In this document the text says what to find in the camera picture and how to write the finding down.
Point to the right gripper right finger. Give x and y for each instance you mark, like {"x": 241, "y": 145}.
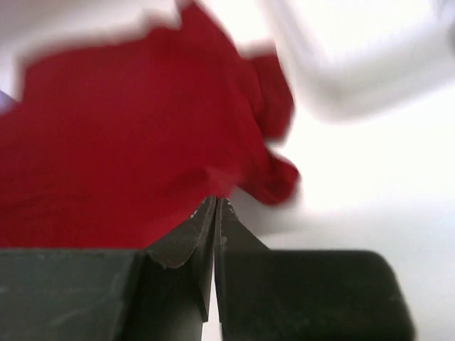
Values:
{"x": 233, "y": 244}

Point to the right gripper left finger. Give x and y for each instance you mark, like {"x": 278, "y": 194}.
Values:
{"x": 191, "y": 243}

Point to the red t shirt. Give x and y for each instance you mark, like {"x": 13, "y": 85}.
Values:
{"x": 115, "y": 143}

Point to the white plastic basket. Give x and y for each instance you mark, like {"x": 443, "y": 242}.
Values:
{"x": 353, "y": 58}

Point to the purple t shirt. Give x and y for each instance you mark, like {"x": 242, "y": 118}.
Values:
{"x": 6, "y": 102}

